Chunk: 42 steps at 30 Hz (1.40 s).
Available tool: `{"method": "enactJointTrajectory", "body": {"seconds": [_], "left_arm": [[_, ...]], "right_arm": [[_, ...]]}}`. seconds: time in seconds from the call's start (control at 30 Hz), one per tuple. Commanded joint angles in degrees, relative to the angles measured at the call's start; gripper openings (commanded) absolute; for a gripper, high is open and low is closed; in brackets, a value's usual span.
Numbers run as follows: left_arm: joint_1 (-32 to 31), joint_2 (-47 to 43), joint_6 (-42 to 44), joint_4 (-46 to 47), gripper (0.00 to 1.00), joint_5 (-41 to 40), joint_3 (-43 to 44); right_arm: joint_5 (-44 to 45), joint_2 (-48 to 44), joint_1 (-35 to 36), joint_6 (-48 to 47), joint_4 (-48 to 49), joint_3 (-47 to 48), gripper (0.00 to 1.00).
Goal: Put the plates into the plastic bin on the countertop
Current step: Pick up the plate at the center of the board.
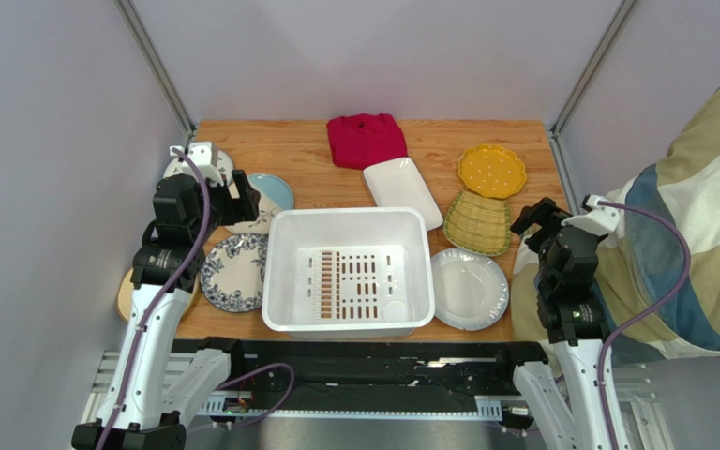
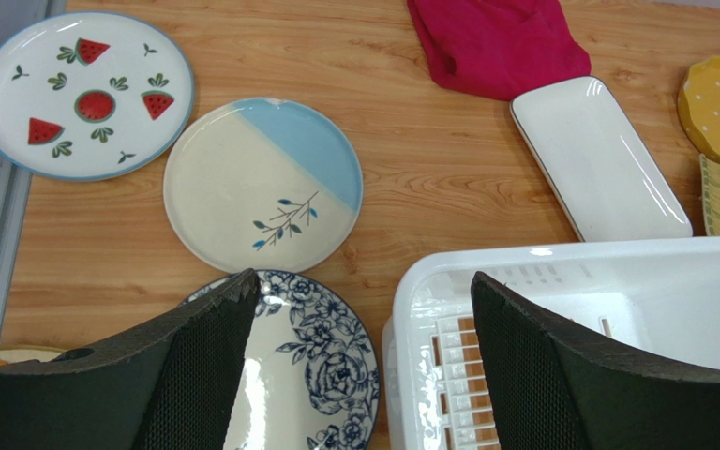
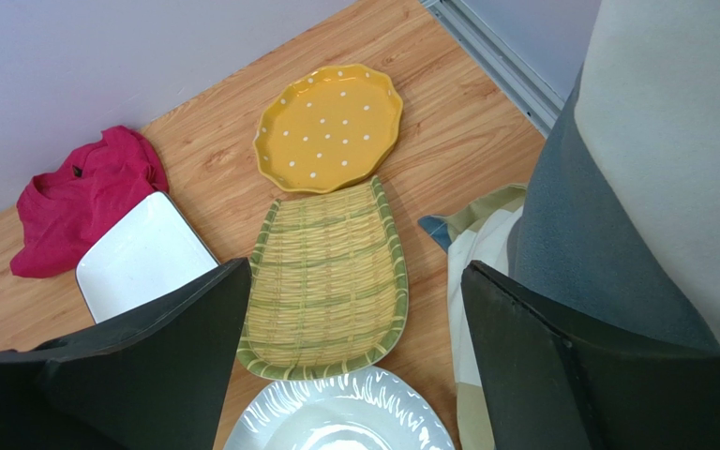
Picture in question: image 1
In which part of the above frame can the yellow polka dot plate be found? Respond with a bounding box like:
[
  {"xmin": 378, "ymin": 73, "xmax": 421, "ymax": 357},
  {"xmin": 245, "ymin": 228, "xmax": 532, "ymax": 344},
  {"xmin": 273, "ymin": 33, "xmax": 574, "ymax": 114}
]
[{"xmin": 457, "ymin": 144, "xmax": 528, "ymax": 200}]

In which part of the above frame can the woven bamboo tray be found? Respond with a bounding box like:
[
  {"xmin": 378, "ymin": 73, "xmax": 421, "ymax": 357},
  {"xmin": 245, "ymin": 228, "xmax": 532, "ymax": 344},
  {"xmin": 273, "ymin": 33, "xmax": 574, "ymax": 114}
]
[{"xmin": 442, "ymin": 190, "xmax": 511, "ymax": 257}]

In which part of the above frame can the white round plate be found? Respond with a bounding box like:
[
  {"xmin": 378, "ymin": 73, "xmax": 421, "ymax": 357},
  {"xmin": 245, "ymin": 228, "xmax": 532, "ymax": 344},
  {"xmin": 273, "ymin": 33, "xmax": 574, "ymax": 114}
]
[{"xmin": 430, "ymin": 247, "xmax": 510, "ymax": 331}]

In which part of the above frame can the white rectangular plate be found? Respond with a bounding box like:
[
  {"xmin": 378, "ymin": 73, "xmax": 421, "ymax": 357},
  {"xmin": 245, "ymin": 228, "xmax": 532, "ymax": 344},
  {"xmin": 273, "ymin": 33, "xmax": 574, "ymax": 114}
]
[{"xmin": 363, "ymin": 157, "xmax": 443, "ymax": 231}]

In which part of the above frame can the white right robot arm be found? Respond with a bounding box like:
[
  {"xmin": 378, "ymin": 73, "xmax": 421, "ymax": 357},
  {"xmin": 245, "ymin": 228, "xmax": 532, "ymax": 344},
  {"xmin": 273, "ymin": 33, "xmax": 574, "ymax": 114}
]
[{"xmin": 510, "ymin": 196, "xmax": 630, "ymax": 449}]

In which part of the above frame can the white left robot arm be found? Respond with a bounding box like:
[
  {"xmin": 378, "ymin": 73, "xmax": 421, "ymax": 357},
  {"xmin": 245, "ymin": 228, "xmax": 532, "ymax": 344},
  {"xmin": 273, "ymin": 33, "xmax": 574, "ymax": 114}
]
[{"xmin": 71, "ymin": 170, "xmax": 261, "ymax": 449}]

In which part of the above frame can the white plastic bin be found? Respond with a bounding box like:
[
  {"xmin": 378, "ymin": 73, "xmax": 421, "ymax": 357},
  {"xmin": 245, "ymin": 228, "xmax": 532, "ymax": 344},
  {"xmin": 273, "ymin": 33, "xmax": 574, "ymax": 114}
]
[{"xmin": 262, "ymin": 207, "xmax": 436, "ymax": 340}]

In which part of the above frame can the light blue plate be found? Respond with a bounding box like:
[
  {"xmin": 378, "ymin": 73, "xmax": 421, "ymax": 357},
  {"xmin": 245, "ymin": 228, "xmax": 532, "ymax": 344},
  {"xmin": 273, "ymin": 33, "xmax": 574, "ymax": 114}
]
[{"xmin": 225, "ymin": 173, "xmax": 294, "ymax": 234}]

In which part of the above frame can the white plate with red flowers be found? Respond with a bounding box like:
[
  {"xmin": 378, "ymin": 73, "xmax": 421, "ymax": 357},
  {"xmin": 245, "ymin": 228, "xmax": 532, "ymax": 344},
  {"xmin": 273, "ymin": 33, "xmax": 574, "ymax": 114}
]
[{"xmin": 163, "ymin": 150, "xmax": 235, "ymax": 185}]

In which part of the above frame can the blue floral plate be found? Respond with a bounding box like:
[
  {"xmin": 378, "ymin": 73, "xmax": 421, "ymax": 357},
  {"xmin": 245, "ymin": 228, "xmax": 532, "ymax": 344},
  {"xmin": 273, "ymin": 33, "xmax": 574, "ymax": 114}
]
[{"xmin": 200, "ymin": 233, "xmax": 268, "ymax": 313}]

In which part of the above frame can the round wooden board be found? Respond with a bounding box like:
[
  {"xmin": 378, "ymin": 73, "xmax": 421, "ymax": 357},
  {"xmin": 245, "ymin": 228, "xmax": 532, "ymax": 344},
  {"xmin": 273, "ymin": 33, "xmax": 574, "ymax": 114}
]
[{"xmin": 116, "ymin": 268, "xmax": 201, "ymax": 322}]

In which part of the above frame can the patterned quilt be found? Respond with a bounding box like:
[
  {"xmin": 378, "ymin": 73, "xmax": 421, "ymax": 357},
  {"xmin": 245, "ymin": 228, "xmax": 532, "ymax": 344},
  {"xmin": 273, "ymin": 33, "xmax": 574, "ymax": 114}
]
[{"xmin": 509, "ymin": 43, "xmax": 720, "ymax": 367}]

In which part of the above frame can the red folded cloth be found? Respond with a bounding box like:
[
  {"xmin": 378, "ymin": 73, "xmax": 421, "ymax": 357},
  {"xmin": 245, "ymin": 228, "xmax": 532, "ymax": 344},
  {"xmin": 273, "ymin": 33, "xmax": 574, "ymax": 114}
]
[{"xmin": 326, "ymin": 113, "xmax": 408, "ymax": 170}]

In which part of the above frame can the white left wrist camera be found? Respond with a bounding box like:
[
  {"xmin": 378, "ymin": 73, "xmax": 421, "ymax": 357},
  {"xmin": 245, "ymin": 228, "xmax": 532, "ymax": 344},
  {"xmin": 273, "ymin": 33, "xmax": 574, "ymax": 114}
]
[{"xmin": 181, "ymin": 142, "xmax": 227, "ymax": 187}]

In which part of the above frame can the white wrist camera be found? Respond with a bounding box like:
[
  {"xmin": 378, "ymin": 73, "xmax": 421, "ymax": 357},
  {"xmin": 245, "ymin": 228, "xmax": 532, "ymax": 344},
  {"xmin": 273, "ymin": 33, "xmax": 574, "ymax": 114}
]
[
  {"xmin": 576, "ymin": 195, "xmax": 621, "ymax": 237},
  {"xmin": 181, "ymin": 142, "xmax": 227, "ymax": 187}
]

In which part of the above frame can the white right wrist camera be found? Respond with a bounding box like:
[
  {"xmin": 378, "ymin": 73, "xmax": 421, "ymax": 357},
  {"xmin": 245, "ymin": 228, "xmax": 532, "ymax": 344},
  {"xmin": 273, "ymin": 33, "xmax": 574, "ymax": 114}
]
[{"xmin": 576, "ymin": 195, "xmax": 621, "ymax": 237}]

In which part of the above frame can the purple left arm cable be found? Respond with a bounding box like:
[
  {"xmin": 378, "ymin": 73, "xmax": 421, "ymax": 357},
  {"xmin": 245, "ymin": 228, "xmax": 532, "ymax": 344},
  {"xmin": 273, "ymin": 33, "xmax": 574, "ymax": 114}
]
[{"xmin": 94, "ymin": 146, "xmax": 213, "ymax": 450}]

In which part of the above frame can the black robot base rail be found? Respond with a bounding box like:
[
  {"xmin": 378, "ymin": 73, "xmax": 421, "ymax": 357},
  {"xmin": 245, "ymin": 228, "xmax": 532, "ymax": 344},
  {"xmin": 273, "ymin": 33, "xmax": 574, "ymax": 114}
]
[{"xmin": 166, "ymin": 338, "xmax": 551, "ymax": 416}]

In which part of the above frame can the aluminium frame post left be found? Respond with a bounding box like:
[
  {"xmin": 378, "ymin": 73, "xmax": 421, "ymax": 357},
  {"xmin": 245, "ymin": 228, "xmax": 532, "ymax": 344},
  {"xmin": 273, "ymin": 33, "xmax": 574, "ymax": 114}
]
[{"xmin": 113, "ymin": 0, "xmax": 197, "ymax": 140}]

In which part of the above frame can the aluminium frame post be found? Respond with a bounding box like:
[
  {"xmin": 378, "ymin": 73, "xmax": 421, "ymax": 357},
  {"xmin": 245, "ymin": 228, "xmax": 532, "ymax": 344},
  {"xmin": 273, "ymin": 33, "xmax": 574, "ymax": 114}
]
[
  {"xmin": 113, "ymin": 0, "xmax": 197, "ymax": 140},
  {"xmin": 549, "ymin": 0, "xmax": 640, "ymax": 138}
]

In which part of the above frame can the aluminium frame post right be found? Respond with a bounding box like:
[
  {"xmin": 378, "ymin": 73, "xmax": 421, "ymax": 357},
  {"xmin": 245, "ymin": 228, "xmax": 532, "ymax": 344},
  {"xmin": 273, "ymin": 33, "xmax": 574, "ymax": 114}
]
[{"xmin": 549, "ymin": 0, "xmax": 640, "ymax": 138}]

